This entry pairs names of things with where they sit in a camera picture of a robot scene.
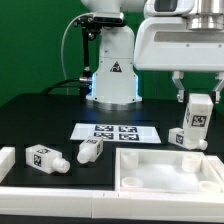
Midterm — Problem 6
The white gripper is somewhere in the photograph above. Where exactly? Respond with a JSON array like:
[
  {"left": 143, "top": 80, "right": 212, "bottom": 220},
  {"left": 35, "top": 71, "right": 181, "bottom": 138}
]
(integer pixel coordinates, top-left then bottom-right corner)
[{"left": 134, "top": 0, "right": 224, "bottom": 104}]

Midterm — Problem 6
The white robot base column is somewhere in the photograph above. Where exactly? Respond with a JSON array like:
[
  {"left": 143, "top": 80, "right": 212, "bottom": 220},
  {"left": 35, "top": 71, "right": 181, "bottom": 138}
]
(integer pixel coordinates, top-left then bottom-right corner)
[{"left": 81, "top": 0, "right": 146, "bottom": 110}]

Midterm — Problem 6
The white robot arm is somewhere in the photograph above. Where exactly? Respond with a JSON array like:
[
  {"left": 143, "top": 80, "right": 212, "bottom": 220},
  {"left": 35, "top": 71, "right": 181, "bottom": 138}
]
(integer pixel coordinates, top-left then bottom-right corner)
[{"left": 134, "top": 0, "right": 224, "bottom": 101}]

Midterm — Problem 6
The white right fence bar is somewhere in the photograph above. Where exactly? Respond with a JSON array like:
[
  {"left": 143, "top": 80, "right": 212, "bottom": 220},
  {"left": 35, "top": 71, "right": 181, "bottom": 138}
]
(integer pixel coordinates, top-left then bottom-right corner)
[{"left": 208, "top": 156, "right": 224, "bottom": 181}]

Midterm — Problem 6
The white fence bar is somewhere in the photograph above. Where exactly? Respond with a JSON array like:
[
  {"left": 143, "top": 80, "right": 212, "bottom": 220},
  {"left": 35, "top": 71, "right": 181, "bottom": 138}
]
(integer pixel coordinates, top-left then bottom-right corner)
[
  {"left": 0, "top": 147, "right": 15, "bottom": 183},
  {"left": 0, "top": 187, "right": 224, "bottom": 223},
  {"left": 208, "top": 156, "right": 224, "bottom": 181}
]

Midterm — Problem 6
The white marker sheet with tags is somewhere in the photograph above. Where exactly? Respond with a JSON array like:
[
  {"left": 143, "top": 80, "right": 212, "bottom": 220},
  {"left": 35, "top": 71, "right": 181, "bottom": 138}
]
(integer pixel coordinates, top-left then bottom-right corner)
[{"left": 70, "top": 123, "right": 161, "bottom": 144}]

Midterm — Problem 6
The white left fence bar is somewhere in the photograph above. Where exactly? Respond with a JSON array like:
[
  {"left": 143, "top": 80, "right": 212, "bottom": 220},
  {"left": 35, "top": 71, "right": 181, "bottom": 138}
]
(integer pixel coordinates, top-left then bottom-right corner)
[{"left": 0, "top": 147, "right": 15, "bottom": 183}]

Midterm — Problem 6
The white front fence bar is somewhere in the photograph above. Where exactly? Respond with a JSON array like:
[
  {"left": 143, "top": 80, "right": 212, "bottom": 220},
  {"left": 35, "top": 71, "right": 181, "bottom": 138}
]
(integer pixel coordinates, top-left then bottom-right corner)
[{"left": 0, "top": 187, "right": 224, "bottom": 223}]

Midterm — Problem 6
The black cable on table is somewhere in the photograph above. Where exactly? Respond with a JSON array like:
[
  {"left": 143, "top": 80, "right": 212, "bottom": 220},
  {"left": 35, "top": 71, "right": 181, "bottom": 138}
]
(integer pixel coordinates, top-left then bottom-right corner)
[{"left": 40, "top": 79, "right": 88, "bottom": 96}]

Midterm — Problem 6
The grey camera on black stand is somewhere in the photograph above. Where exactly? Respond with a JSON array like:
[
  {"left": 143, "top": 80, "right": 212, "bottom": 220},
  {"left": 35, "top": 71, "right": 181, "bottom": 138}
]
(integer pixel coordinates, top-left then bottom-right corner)
[{"left": 73, "top": 12, "right": 126, "bottom": 96}]

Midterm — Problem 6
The grey camera cable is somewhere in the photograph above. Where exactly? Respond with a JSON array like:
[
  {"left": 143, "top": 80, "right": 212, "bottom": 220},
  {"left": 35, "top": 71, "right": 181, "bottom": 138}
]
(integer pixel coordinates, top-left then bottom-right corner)
[{"left": 60, "top": 12, "right": 94, "bottom": 96}]

